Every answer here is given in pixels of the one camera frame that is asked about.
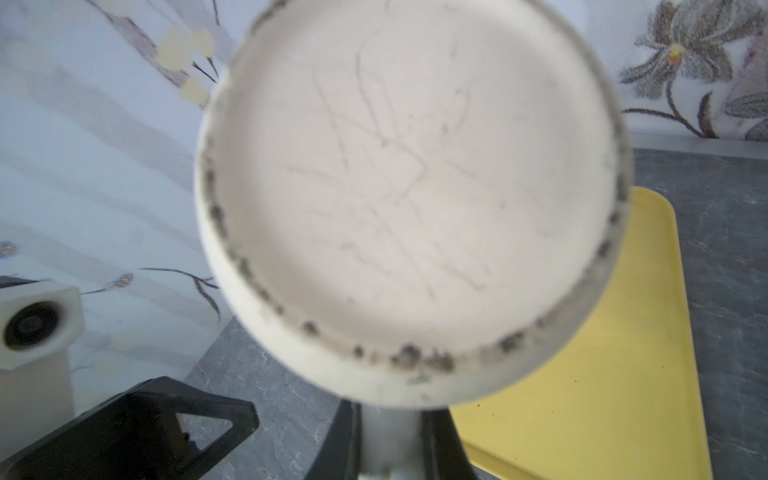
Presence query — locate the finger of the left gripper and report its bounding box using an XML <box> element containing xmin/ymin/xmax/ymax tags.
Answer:
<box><xmin>1</xmin><ymin>377</ymin><xmax>260</xmax><ymax>479</ymax></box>

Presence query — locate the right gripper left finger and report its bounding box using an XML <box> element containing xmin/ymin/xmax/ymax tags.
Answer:
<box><xmin>304</xmin><ymin>400</ymin><xmax>362</xmax><ymax>480</ymax></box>

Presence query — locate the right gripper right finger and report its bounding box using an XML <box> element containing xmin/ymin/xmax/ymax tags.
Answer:
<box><xmin>421</xmin><ymin>409</ymin><xmax>477</xmax><ymax>480</ymax></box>

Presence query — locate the yellow tray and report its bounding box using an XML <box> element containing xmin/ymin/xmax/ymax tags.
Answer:
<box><xmin>452</xmin><ymin>187</ymin><xmax>712</xmax><ymax>479</ymax></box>

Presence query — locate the beige mug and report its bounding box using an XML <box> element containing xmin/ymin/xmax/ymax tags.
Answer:
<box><xmin>195</xmin><ymin>1</ymin><xmax>634</xmax><ymax>479</ymax></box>

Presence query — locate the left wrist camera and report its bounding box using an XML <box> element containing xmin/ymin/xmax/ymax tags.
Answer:
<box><xmin>1</xmin><ymin>276</ymin><xmax>85</xmax><ymax>460</ymax></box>

